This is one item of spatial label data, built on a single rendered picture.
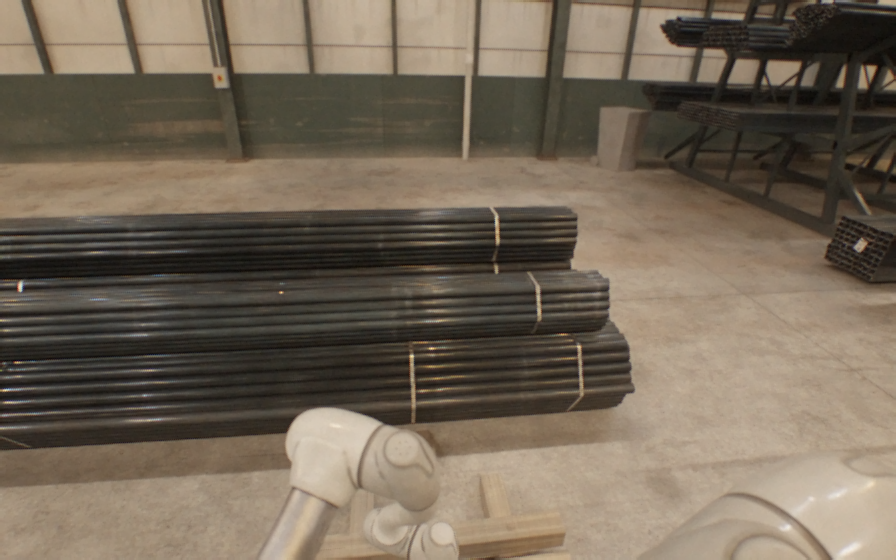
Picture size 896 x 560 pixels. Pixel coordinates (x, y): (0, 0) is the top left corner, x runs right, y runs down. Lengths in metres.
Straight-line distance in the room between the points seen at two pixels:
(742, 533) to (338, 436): 0.71
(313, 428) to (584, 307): 1.77
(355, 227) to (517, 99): 7.14
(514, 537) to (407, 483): 1.18
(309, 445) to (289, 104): 8.53
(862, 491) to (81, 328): 2.68
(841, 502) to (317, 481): 0.77
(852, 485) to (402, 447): 0.64
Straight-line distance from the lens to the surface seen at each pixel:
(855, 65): 7.32
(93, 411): 2.79
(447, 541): 1.40
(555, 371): 2.50
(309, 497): 0.97
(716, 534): 0.45
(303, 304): 2.31
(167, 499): 2.67
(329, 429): 0.97
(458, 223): 2.64
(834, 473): 0.58
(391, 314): 2.26
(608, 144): 9.01
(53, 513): 2.89
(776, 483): 0.54
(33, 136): 11.16
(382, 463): 0.89
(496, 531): 2.04
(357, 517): 2.21
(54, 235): 3.16
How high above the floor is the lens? 1.89
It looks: 27 degrees down
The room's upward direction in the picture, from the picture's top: 1 degrees clockwise
